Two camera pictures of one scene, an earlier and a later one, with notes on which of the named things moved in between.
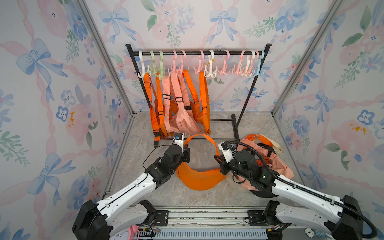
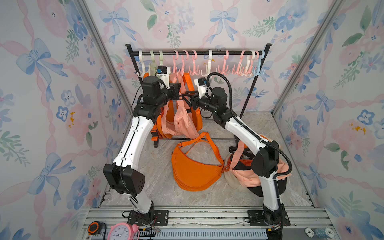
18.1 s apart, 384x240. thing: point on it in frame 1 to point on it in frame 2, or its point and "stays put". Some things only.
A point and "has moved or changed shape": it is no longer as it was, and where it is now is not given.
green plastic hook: x=159 y=71 stays put
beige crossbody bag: x=276 y=144 has moved or changed shape
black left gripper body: x=185 y=155 to x=172 y=95
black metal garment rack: x=199 y=53 stays put
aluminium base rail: x=221 y=223 stays put
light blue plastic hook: x=261 y=69 stays put
